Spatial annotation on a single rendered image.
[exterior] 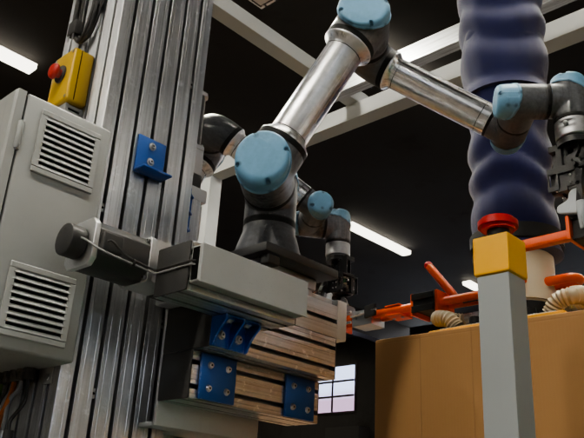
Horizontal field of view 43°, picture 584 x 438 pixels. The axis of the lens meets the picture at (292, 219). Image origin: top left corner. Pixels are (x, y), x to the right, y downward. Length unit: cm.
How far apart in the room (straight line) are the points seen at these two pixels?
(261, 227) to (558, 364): 67
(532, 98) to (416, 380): 67
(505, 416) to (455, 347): 49
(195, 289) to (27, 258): 31
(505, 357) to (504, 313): 7
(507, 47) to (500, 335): 99
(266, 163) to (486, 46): 82
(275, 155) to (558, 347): 69
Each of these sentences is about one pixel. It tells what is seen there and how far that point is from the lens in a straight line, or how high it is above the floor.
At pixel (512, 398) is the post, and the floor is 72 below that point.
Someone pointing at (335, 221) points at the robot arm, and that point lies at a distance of 227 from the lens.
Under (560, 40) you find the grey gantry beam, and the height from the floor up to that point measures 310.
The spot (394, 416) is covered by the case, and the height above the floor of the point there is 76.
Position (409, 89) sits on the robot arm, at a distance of 178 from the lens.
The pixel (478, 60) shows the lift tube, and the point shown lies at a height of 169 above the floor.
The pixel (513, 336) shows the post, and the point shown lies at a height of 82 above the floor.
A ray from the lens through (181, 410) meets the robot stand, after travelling 151.
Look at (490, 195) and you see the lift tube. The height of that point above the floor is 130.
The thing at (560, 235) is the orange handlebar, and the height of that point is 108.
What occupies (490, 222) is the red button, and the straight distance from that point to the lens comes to 134.
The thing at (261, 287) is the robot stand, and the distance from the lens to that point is 133.
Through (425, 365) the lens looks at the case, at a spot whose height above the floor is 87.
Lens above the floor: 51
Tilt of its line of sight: 23 degrees up
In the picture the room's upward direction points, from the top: 3 degrees clockwise
